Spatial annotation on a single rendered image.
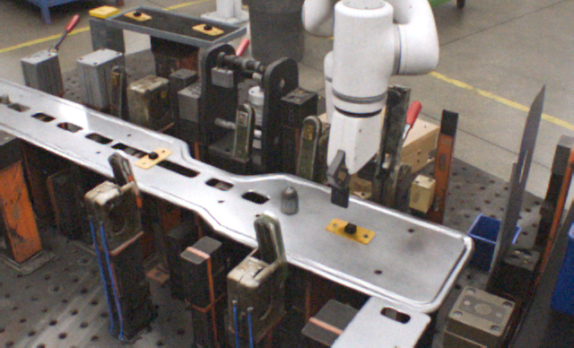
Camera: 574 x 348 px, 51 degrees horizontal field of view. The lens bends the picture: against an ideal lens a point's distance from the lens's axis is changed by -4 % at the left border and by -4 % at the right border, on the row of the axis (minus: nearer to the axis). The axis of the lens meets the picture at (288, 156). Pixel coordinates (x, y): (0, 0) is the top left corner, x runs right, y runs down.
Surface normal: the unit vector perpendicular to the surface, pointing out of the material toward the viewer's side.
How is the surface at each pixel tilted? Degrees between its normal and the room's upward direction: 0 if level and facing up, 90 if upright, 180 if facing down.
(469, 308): 0
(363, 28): 91
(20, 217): 90
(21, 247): 90
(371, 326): 0
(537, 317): 0
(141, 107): 90
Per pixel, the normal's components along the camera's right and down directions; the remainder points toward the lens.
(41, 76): 0.84, 0.27
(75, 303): 0.00, -0.87
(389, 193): -0.55, 0.42
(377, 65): 0.14, 0.57
